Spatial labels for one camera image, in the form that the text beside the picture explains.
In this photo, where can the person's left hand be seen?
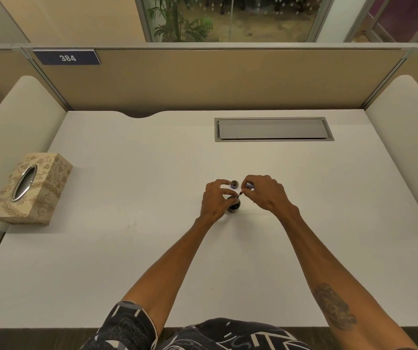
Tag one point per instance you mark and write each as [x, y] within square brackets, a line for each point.
[212, 204]

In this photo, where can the person's right hand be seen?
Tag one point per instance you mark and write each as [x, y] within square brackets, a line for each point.
[267, 195]

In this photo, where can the person's left thumb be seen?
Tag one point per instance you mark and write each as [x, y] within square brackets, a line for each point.
[232, 198]

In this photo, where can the person's right fingers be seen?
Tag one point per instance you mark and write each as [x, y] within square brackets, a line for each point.
[247, 182]

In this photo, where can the purple-capped applicator brush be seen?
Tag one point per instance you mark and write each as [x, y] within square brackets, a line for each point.
[249, 185]

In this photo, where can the small dark glass bottle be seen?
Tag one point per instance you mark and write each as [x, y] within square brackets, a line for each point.
[234, 206]

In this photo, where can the person's left forearm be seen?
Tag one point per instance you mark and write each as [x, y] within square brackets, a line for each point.
[169, 269]

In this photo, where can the person's right forearm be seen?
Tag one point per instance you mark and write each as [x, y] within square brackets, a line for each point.
[333, 280]

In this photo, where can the small dark round cap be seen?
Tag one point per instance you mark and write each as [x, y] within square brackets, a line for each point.
[234, 184]

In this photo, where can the beige desk partition panel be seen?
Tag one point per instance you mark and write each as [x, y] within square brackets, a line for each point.
[212, 80]

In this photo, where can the black white patterned shirt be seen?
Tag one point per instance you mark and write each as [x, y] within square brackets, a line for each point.
[201, 335]

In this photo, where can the green potted plant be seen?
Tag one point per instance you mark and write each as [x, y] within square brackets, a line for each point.
[179, 21]

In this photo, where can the beige floral tissue box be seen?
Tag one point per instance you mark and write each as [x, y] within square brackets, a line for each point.
[30, 187]

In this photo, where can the blue desk number sign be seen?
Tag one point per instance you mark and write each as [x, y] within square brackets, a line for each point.
[66, 57]

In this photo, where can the grey metal window frame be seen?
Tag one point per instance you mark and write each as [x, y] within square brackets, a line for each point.
[144, 18]

